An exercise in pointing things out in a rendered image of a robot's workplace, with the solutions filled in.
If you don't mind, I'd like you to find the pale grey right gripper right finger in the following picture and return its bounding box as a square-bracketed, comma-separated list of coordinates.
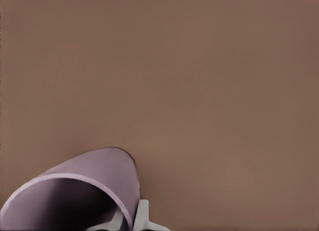
[133, 199, 172, 231]

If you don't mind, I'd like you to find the purple cup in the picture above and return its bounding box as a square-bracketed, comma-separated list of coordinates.
[0, 147, 140, 231]

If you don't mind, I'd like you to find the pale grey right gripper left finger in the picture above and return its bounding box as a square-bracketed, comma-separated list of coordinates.
[87, 208, 130, 231]

